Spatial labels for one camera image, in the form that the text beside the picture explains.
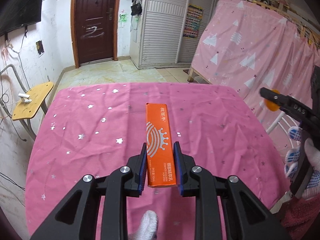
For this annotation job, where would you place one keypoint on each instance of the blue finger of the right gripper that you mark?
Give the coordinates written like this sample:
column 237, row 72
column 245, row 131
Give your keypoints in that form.
column 279, row 99

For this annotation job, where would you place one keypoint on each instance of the colourful wall chart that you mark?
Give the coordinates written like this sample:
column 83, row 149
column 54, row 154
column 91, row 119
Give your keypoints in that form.
column 193, row 21

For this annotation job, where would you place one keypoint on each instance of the white metal chair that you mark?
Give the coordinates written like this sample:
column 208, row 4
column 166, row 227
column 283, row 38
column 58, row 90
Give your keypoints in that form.
column 278, row 128

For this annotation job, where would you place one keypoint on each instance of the pink tree pattern curtain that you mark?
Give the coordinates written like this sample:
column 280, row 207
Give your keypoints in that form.
column 247, row 47

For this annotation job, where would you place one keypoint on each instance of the white object on stool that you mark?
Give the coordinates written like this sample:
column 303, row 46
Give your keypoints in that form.
column 25, row 98

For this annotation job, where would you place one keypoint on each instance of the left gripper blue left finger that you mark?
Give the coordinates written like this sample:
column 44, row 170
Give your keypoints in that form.
column 142, row 166

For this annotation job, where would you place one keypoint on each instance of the black wall television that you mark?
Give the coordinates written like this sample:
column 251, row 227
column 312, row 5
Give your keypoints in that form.
column 19, row 13

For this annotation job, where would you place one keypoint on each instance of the white dotted gloved right hand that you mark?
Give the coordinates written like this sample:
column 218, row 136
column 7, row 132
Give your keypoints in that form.
column 291, row 162

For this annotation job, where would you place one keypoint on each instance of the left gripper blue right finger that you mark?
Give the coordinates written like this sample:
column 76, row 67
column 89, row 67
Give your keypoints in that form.
column 179, row 168

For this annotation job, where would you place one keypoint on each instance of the white louvered wardrobe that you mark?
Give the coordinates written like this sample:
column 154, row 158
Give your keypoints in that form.
column 157, row 34

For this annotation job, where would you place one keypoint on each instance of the pink star tablecloth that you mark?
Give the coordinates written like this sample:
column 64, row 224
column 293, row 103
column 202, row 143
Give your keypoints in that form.
column 95, row 129

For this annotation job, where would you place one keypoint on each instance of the dark brown door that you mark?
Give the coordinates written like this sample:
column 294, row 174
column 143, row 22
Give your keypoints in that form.
column 94, row 30

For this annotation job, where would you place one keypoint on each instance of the orange cardboard box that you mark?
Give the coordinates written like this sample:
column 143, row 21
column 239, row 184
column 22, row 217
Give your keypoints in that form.
column 160, row 156

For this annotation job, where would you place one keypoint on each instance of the white gloved left hand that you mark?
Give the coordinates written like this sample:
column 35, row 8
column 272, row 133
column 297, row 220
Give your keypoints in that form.
column 148, row 227

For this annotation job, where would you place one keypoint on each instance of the orange round peel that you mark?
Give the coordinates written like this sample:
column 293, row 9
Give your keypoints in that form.
column 271, row 105

